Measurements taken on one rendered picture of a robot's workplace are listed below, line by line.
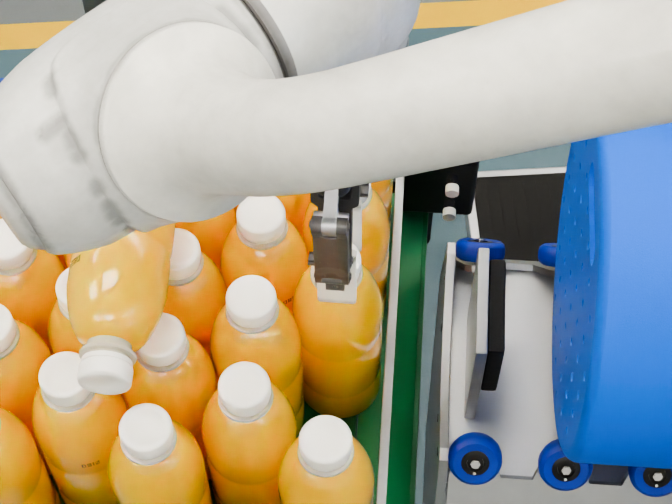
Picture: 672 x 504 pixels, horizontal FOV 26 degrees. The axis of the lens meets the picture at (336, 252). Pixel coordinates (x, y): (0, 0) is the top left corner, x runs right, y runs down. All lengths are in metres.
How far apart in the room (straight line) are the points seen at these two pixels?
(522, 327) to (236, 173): 0.69
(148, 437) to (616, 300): 0.35
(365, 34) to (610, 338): 0.33
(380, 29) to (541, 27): 0.23
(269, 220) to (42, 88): 0.43
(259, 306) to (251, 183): 0.44
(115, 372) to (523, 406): 0.41
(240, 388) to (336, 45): 0.35
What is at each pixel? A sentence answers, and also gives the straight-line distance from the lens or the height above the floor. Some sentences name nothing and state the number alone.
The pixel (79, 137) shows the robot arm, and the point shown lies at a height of 1.50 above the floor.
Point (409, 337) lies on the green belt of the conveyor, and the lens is 1.35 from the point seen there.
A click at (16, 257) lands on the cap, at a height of 1.12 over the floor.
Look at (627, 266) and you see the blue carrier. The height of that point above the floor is 1.22.
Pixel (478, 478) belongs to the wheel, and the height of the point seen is 0.96.
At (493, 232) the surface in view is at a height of 0.15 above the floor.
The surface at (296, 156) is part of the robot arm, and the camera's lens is 0.65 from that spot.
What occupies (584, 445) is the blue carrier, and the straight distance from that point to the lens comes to 1.10.
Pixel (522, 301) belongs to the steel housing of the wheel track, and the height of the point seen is 0.93.
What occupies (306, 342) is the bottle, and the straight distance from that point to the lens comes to 1.19.
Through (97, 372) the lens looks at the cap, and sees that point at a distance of 1.04.
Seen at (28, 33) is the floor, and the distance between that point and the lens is 2.77.
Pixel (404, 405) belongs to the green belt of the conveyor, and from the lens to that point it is 1.32.
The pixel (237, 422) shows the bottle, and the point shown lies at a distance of 1.10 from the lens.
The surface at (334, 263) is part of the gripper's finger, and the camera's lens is 1.02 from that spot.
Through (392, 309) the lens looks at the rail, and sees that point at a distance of 1.27.
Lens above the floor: 2.09
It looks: 59 degrees down
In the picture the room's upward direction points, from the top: straight up
